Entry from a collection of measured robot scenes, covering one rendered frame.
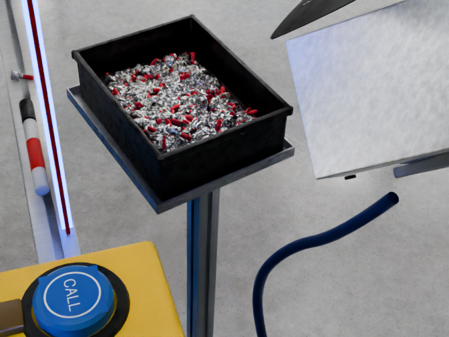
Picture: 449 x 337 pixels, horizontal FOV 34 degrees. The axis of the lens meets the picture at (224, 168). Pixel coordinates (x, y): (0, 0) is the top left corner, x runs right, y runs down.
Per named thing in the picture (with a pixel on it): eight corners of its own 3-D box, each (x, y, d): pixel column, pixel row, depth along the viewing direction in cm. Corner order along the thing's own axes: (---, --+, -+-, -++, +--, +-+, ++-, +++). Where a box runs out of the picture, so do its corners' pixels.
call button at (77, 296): (122, 335, 37) (120, 315, 36) (41, 354, 36) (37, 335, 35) (106, 273, 40) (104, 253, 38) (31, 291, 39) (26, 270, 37)
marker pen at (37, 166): (49, 184, 71) (31, 96, 80) (33, 186, 71) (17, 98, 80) (51, 194, 72) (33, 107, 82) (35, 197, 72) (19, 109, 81)
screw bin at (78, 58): (288, 154, 85) (294, 107, 80) (160, 208, 78) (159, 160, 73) (192, 58, 98) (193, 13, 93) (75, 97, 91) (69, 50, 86)
